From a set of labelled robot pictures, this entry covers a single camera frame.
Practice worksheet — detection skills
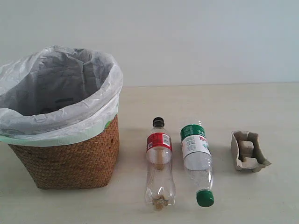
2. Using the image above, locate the clear bottle green cap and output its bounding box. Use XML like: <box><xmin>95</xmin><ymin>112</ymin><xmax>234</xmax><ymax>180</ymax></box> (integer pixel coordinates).
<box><xmin>180</xmin><ymin>119</ymin><xmax>214</xmax><ymax>208</ymax></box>

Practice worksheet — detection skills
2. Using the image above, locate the clear bottle red label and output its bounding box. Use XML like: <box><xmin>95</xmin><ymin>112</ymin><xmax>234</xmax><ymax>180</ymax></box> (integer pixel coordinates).
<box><xmin>145</xmin><ymin>117</ymin><xmax>176</xmax><ymax>211</ymax></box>

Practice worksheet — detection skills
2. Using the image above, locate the grey cardboard egg carton piece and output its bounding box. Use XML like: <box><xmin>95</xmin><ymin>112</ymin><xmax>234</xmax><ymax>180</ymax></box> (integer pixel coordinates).
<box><xmin>231</xmin><ymin>131</ymin><xmax>271</xmax><ymax>173</ymax></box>

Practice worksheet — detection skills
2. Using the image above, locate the white plastic bin liner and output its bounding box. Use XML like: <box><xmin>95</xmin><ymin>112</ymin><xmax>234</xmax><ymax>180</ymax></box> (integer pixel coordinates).
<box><xmin>0</xmin><ymin>46</ymin><xmax>123</xmax><ymax>147</ymax></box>

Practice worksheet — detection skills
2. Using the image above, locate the brown woven wicker basket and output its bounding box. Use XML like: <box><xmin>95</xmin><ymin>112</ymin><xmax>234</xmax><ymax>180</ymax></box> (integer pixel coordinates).
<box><xmin>9</xmin><ymin>116</ymin><xmax>120</xmax><ymax>189</ymax></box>

